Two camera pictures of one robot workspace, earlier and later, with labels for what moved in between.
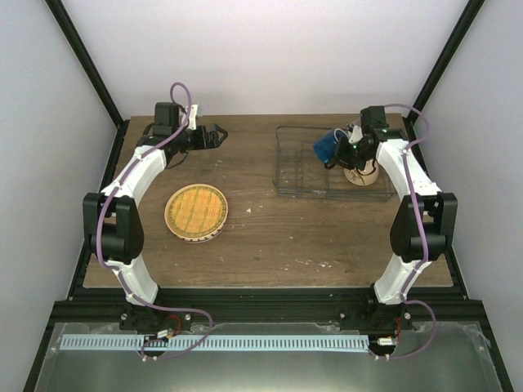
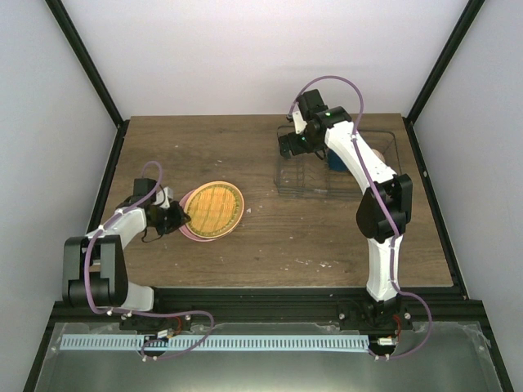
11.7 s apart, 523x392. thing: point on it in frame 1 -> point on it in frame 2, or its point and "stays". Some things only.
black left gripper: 202,144 -> 180,220
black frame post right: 470,12 stays
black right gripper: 341,158 -> 294,148
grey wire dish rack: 299,172 stays
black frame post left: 64,19 stays
